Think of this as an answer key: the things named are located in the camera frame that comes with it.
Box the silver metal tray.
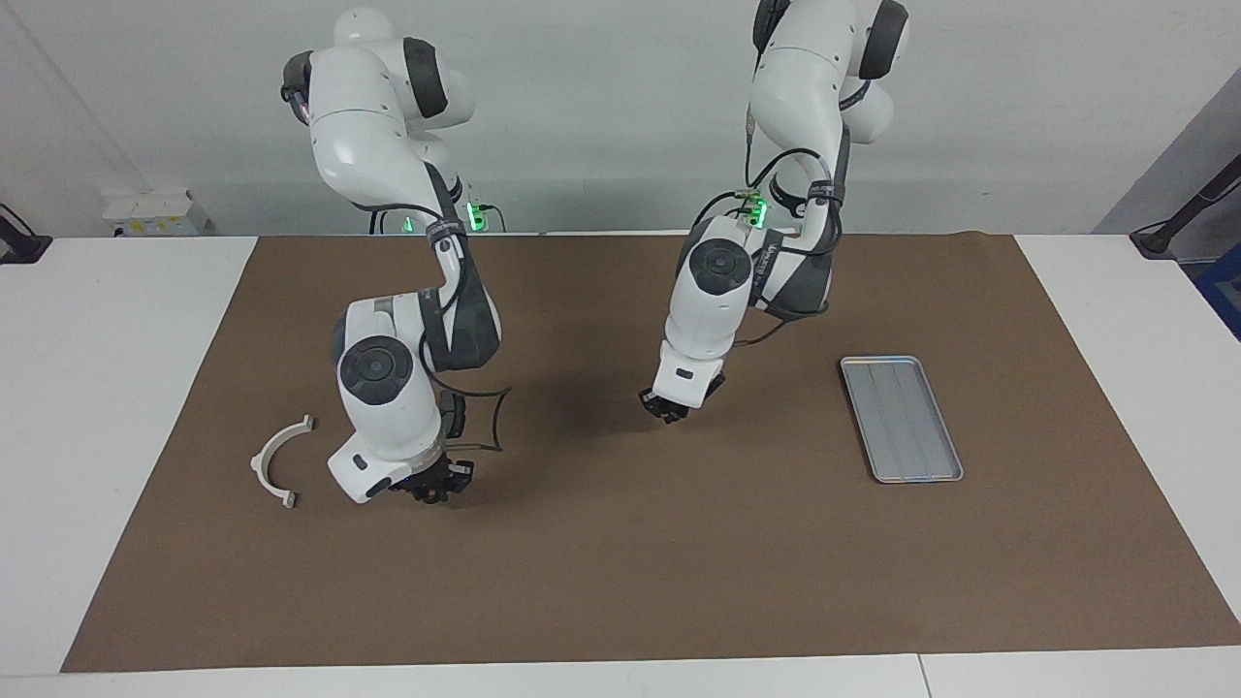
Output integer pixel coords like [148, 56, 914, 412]
[840, 356, 965, 484]

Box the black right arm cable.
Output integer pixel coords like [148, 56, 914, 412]
[349, 165, 513, 455]

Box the black desk clamp mount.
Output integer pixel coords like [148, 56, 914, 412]
[0, 204, 52, 266]

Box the white power strip box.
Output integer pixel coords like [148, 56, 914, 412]
[103, 190, 209, 238]

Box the brown table mat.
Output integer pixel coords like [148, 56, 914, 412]
[60, 233, 1241, 674]

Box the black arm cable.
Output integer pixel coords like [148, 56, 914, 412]
[679, 19, 854, 346]
[349, 165, 513, 455]

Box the black angled stand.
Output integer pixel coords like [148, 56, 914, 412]
[1130, 155, 1241, 261]

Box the blue box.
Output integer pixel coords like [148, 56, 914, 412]
[1194, 254, 1241, 340]

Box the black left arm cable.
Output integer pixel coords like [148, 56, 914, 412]
[679, 19, 854, 346]

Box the white semicircular bracket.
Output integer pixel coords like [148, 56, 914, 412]
[250, 415, 316, 510]

